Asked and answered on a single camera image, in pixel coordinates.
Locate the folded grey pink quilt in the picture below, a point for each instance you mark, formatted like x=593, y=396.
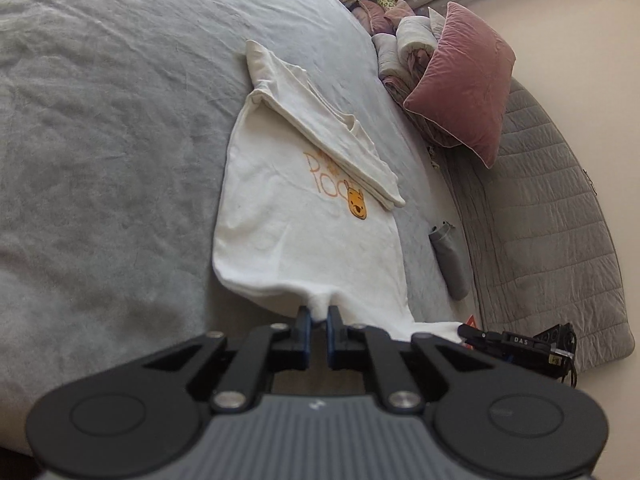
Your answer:
x=400, y=45

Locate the cream long-sleeve shirt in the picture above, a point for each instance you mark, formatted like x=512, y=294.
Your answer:
x=300, y=235

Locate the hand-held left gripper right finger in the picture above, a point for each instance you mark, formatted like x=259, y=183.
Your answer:
x=334, y=330

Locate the small beige scraps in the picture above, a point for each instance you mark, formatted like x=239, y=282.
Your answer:
x=432, y=162

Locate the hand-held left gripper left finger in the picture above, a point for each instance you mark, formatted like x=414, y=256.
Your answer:
x=305, y=320

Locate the red white card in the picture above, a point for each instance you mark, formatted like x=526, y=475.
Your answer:
x=471, y=321

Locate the green patterned cushion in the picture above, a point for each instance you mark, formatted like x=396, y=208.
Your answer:
x=385, y=1

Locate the folded grey garment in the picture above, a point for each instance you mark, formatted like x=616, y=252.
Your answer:
x=452, y=265

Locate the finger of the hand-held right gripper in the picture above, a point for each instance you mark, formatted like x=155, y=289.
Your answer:
x=482, y=340

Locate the small pink cushions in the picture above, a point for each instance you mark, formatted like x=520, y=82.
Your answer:
x=375, y=15

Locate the bed with grey sheet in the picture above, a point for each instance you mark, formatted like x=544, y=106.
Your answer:
x=100, y=135

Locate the large pink velvet pillow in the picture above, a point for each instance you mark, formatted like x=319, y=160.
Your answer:
x=460, y=85

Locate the grey quilted headboard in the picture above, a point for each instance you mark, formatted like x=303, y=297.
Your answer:
x=540, y=235

